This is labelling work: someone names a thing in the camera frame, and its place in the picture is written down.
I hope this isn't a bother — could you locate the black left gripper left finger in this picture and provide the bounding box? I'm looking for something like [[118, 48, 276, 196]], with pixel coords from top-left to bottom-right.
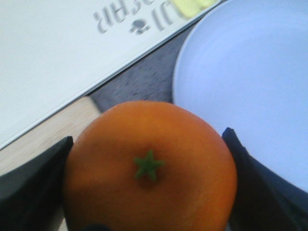
[[0, 136, 73, 231]]

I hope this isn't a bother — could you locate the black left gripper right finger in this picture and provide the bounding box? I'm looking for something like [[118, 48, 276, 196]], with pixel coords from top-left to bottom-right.
[[222, 128, 308, 231]]

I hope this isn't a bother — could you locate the orange tangerine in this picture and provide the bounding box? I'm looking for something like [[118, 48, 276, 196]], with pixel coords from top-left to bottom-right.
[[63, 101, 237, 231]]

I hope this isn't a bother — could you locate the white rectangular tray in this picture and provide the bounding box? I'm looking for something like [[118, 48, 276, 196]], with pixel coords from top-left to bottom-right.
[[0, 0, 218, 147]]

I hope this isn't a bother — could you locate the wooden cutting board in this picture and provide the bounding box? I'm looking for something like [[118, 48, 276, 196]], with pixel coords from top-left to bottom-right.
[[0, 97, 100, 231]]

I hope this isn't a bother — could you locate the light blue plate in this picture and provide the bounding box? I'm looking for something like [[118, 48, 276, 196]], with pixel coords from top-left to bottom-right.
[[173, 0, 308, 191]]

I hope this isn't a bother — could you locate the yellow-green utensil on tray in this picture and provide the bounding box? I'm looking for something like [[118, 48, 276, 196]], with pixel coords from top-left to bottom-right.
[[172, 0, 217, 18]]

